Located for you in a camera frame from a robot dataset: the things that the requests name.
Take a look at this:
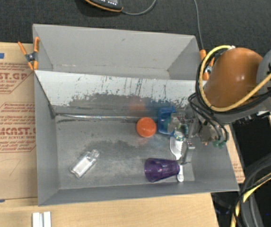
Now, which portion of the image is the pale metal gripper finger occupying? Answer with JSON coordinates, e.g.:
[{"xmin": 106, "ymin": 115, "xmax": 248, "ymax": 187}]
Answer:
[
  {"xmin": 179, "ymin": 141, "xmax": 196, "ymax": 167},
  {"xmin": 171, "ymin": 113, "xmax": 191, "ymax": 127}
]

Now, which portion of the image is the white and teal plastic tool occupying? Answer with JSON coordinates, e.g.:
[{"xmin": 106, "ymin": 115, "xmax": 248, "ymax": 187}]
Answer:
[{"xmin": 169, "ymin": 131, "xmax": 185, "ymax": 183}]

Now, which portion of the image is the blue spray bottle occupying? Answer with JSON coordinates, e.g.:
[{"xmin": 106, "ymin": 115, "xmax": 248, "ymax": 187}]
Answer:
[{"xmin": 157, "ymin": 105, "xmax": 184, "ymax": 136}]

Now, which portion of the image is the purple plastic cup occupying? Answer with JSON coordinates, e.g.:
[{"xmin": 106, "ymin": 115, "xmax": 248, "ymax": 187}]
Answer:
[{"xmin": 144, "ymin": 157, "xmax": 181, "ymax": 183}]

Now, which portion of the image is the orange ball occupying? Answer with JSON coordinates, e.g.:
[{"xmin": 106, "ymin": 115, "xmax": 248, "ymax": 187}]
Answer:
[{"xmin": 136, "ymin": 117, "xmax": 157, "ymax": 139}]

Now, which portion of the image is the grey metal bin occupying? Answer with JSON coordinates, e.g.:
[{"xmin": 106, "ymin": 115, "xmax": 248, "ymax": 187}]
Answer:
[{"xmin": 32, "ymin": 24, "xmax": 241, "ymax": 207}]

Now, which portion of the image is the clear glass bottle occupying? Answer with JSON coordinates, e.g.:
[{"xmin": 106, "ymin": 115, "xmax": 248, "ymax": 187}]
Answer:
[{"xmin": 69, "ymin": 149, "xmax": 101, "ymax": 180}]

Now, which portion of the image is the brown cardboard board red print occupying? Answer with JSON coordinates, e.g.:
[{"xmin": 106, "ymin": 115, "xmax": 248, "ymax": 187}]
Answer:
[{"xmin": 0, "ymin": 41, "xmax": 246, "ymax": 204}]

